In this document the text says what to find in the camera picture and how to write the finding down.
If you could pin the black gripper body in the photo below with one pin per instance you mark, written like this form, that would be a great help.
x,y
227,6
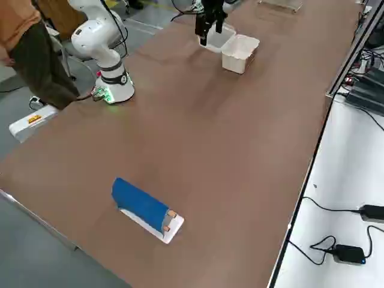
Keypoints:
x,y
212,6

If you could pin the translucent white box lid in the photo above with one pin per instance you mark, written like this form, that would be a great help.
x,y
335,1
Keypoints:
x,y
217,42

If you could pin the white plastic preservation box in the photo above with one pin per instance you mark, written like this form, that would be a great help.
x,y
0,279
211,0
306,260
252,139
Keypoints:
x,y
237,61

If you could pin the white box orange label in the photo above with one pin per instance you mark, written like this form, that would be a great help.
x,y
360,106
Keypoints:
x,y
24,126

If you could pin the small circuit board red light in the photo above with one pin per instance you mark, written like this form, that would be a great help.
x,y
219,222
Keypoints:
x,y
349,81

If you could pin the brown wooden cabinet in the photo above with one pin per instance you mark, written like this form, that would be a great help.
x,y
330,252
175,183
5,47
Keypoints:
x,y
60,15

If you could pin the grey office chair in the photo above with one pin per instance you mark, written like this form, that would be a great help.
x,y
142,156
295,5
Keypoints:
x,y
55,33

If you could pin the long black power supply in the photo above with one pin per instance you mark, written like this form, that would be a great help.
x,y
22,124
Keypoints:
x,y
369,100
375,76

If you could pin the person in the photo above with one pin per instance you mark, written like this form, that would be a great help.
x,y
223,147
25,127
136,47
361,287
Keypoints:
x,y
30,60

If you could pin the white power strip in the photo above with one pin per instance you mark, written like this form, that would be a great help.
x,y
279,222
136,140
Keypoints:
x,y
36,101

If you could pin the blue cloth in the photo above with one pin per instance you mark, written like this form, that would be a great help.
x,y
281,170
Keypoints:
x,y
138,201

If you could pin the small wooden peg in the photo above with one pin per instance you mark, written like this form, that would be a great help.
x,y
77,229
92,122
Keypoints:
x,y
172,213
167,228

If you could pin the white desk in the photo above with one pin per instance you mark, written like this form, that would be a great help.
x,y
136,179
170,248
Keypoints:
x,y
345,168

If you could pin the white rectangular tray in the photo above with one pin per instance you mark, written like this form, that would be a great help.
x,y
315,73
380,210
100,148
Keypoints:
x,y
175,228

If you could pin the black power adapter blue light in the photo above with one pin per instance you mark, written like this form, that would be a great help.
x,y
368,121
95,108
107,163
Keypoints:
x,y
349,253

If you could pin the aluminium frame post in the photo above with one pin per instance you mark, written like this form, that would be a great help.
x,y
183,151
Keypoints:
x,y
354,48

